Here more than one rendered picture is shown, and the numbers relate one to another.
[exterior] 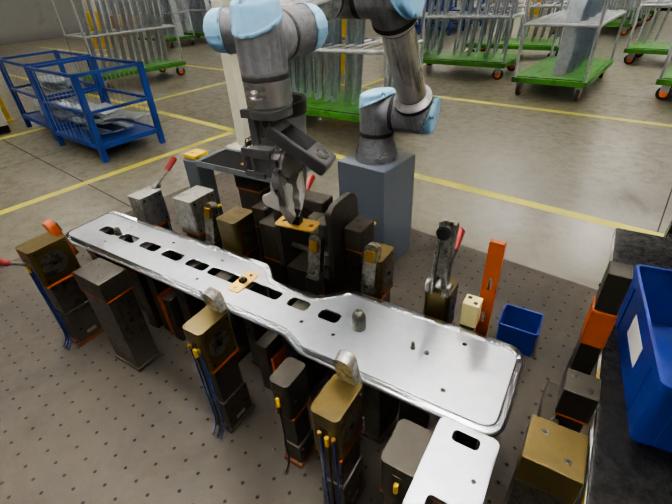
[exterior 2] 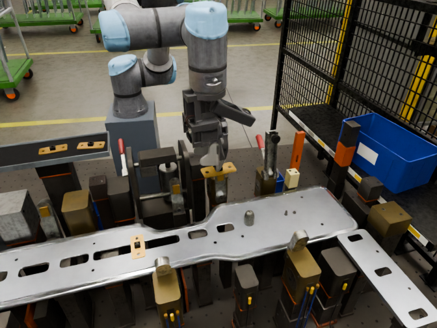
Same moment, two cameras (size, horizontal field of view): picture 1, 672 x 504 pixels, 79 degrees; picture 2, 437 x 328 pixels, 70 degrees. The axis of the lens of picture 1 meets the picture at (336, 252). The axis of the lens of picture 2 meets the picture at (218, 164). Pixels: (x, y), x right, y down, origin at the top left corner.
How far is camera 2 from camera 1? 0.62 m
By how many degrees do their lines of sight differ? 40
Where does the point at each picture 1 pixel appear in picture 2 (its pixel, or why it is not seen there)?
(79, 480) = not seen: outside the picture
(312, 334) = (231, 244)
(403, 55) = not seen: hidden behind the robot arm
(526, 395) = not seen: hidden behind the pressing
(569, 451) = (397, 210)
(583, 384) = (373, 181)
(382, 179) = (152, 125)
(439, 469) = (363, 258)
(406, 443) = (336, 259)
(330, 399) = (304, 265)
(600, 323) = (349, 153)
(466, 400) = (334, 221)
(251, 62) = (216, 56)
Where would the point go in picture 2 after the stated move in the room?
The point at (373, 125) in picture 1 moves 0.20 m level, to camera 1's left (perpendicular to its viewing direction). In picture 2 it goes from (130, 86) to (85, 102)
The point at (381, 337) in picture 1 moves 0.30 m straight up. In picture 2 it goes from (266, 219) to (277, 137)
